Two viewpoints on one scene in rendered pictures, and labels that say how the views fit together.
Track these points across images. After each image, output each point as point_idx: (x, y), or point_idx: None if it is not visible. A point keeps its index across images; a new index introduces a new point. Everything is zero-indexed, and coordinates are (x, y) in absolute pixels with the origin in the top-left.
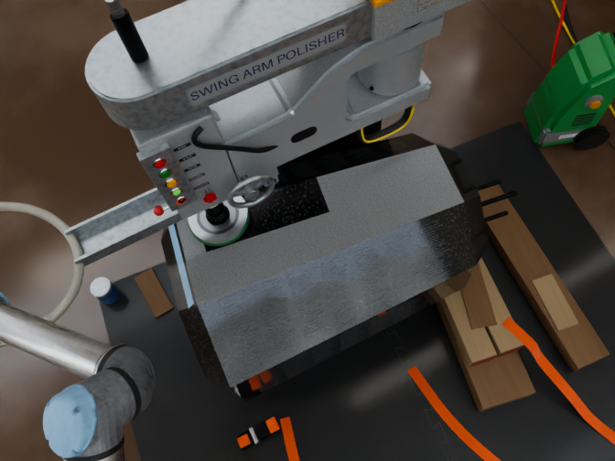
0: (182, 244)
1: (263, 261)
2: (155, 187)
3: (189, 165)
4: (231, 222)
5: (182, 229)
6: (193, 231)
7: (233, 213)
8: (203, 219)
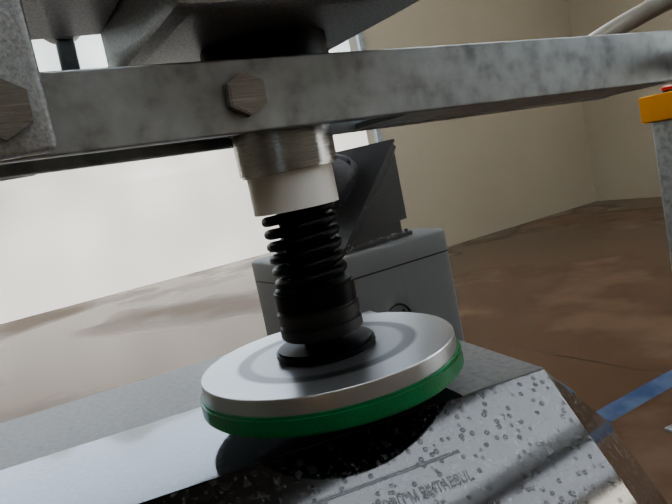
0: (462, 342)
1: (186, 381)
2: (457, 44)
3: None
4: (267, 351)
5: (484, 358)
6: (409, 312)
7: (259, 364)
8: (381, 331)
